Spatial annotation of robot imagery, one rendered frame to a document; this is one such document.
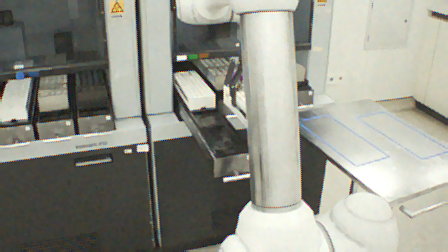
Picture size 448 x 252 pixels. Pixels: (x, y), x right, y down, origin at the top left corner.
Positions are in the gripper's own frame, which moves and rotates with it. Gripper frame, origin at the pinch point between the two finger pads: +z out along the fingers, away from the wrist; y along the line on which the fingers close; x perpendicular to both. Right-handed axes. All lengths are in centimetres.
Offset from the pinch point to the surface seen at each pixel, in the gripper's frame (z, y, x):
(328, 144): 9.7, 20.1, -22.2
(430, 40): 29, 217, 139
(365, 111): 9.8, 48.2, -3.1
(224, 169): 15.6, -14.3, -17.6
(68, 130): 16, -62, 25
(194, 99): 5.9, -14.5, 17.5
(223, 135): 11.5, -9.8, -2.9
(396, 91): 76, 197, 147
